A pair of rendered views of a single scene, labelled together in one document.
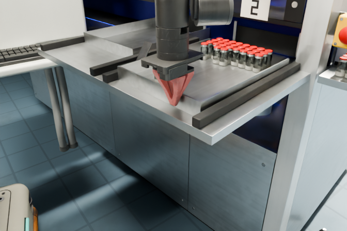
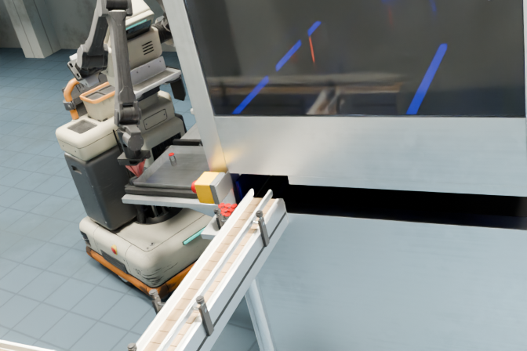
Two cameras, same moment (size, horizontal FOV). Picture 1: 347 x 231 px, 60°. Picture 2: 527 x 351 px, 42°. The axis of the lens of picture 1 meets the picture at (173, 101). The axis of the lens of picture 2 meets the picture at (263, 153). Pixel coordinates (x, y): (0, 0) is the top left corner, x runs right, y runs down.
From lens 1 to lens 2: 2.39 m
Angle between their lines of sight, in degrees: 65
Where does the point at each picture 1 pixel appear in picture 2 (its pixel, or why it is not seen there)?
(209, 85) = (177, 179)
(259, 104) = (159, 200)
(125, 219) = not seen: hidden behind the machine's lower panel
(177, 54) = (125, 155)
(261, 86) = (173, 192)
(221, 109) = (138, 190)
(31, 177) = not seen: hidden behind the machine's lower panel
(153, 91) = (154, 168)
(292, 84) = (196, 203)
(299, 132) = not seen: hidden behind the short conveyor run
